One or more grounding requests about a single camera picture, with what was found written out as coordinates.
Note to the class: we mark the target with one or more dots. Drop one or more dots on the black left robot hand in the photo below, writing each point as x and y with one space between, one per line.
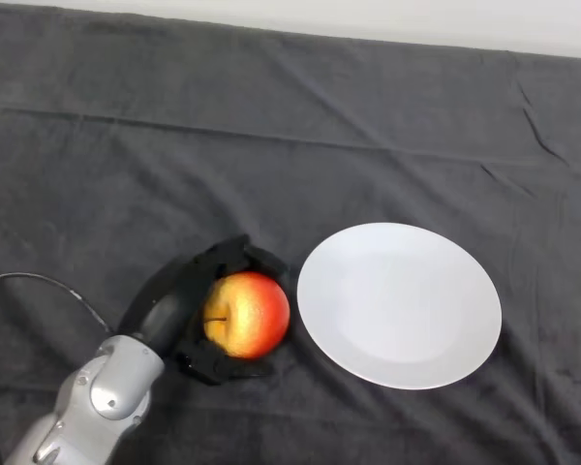
174 300

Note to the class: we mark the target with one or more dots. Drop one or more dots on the white round plate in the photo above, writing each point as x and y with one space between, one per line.
402 310

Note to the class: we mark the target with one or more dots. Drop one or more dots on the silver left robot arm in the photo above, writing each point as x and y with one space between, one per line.
106 387

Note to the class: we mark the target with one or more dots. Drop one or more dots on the red yellow apple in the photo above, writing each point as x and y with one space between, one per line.
252 315

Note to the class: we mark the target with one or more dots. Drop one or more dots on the black cloth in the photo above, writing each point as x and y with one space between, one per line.
223 145

